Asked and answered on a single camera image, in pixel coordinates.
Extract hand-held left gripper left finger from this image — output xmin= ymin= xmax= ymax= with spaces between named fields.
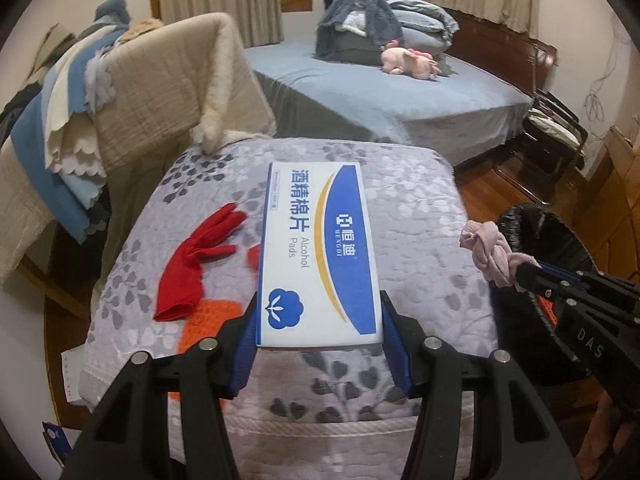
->
xmin=60 ymin=290 xmax=261 ymax=480

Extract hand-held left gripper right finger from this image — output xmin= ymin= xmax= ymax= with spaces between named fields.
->
xmin=380 ymin=290 xmax=576 ymax=480

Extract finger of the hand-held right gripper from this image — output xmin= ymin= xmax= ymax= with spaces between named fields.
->
xmin=539 ymin=261 xmax=601 ymax=286
xmin=515 ymin=264 xmax=581 ymax=306

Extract black bin with bag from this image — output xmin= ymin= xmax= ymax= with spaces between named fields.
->
xmin=495 ymin=203 xmax=608 ymax=386

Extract pink knotted sock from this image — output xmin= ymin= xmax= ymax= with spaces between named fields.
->
xmin=460 ymin=220 xmax=542 ymax=289

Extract white and blue box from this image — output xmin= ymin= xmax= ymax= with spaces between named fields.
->
xmin=255 ymin=161 xmax=385 ymax=348

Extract person's right hand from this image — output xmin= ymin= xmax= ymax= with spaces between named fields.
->
xmin=586 ymin=392 xmax=633 ymax=473

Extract orange cloth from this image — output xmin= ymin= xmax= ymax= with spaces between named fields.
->
xmin=170 ymin=297 xmax=253 ymax=401

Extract wooden side cabinet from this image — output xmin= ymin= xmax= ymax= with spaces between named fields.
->
xmin=575 ymin=125 xmax=640 ymax=281

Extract black metal chair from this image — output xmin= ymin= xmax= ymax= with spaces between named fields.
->
xmin=495 ymin=87 xmax=588 ymax=206

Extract purple floral quilt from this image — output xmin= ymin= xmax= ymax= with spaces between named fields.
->
xmin=80 ymin=137 xmax=501 ymax=480

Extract white chair cushion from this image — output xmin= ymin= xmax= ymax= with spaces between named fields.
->
xmin=527 ymin=110 xmax=581 ymax=146

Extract white paper sheet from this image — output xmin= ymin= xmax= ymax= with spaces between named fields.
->
xmin=61 ymin=345 xmax=88 ymax=406

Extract blue white small packet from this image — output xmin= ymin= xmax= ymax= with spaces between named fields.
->
xmin=42 ymin=422 xmax=73 ymax=468

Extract dark wooden headboard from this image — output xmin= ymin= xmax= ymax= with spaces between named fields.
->
xmin=442 ymin=7 xmax=558 ymax=96

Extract pink plush toy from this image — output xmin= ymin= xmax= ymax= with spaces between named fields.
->
xmin=381 ymin=47 xmax=441 ymax=81

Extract bed with blue sheet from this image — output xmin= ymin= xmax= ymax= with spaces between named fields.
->
xmin=243 ymin=40 xmax=533 ymax=168

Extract beige draped chair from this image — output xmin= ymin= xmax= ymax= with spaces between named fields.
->
xmin=0 ymin=12 xmax=277 ymax=286

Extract folded light blue quilt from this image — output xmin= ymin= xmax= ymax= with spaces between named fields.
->
xmin=387 ymin=0 xmax=461 ymax=56

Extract stack of blue white cloths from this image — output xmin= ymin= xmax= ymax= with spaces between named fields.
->
xmin=10 ymin=0 xmax=131 ymax=243

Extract grey-blue fleece blanket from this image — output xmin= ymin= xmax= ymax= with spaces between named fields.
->
xmin=315 ymin=0 xmax=405 ymax=63

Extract tan plush cloth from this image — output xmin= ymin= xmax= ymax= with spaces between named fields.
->
xmin=120 ymin=19 xmax=165 ymax=43

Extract hanging wall cables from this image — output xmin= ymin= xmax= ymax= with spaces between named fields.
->
xmin=585 ymin=10 xmax=626 ymax=136

